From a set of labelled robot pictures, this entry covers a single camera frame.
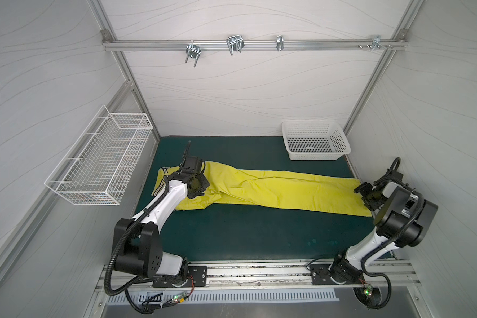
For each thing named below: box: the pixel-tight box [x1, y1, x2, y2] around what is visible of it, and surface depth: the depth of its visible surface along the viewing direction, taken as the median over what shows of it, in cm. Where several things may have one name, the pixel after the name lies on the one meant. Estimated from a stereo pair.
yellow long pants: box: [153, 161, 373, 217], surface depth 95 cm
